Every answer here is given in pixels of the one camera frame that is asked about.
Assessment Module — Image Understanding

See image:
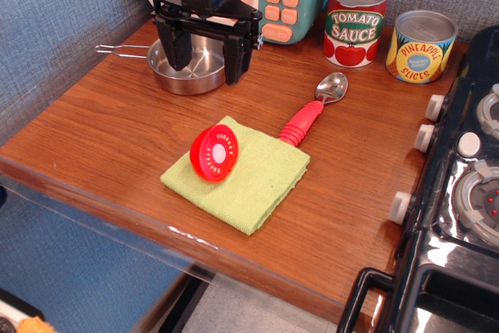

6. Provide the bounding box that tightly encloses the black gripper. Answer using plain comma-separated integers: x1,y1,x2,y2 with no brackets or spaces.
152,0,263,85

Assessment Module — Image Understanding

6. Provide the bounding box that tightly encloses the red handled metal spoon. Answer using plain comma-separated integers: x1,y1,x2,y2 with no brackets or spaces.
278,73,349,147

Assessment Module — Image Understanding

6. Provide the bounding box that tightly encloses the silver metal pan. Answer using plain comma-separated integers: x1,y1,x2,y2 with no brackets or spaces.
94,34,225,96

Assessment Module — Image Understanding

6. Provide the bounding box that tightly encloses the red toy tomato half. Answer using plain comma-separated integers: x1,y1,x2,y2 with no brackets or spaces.
189,124,239,183

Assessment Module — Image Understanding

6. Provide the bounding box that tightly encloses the green folded cloth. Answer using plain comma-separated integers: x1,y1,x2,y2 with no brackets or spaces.
160,116,310,236

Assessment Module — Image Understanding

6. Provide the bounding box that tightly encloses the tomato sauce can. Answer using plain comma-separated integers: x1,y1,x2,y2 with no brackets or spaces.
323,0,388,68

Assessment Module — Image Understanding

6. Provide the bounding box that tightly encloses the pineapple slices can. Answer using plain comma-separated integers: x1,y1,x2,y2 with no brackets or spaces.
385,9,458,84

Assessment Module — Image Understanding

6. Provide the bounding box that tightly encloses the orange fuzzy object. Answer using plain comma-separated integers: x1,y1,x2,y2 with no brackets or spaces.
16,317,55,333

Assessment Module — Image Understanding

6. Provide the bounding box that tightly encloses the black toy stove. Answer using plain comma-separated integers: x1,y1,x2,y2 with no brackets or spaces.
338,26,498,332

